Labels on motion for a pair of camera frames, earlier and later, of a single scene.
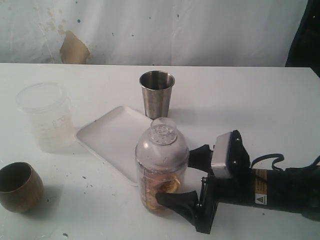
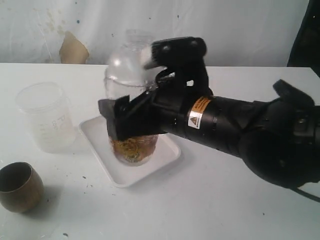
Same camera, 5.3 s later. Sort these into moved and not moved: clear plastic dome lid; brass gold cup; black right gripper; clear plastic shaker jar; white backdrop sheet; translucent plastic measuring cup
Moved: clear plastic shaker jar; clear plastic dome lid; black right gripper
Not moved: white backdrop sheet; brass gold cup; translucent plastic measuring cup
